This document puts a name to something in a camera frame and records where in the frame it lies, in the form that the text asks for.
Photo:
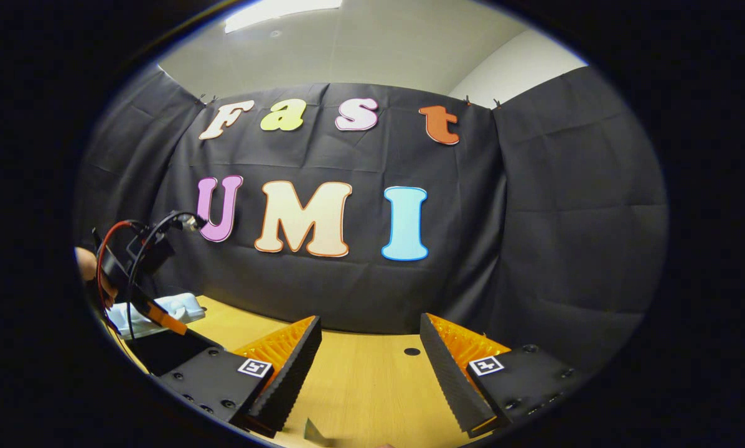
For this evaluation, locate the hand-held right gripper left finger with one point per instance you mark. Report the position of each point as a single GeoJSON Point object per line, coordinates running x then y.
{"type": "Point", "coordinates": [291, 379]}

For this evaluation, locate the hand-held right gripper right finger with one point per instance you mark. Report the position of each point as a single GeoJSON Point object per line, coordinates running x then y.
{"type": "Point", "coordinates": [450, 379]}

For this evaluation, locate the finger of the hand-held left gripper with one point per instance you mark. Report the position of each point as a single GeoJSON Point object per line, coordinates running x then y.
{"type": "Point", "coordinates": [173, 351]}

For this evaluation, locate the black backdrop cloth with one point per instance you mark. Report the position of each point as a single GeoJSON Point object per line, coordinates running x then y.
{"type": "Point", "coordinates": [472, 218]}

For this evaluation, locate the ceiling light panel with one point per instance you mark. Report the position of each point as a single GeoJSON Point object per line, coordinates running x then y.
{"type": "Point", "coordinates": [279, 9]}

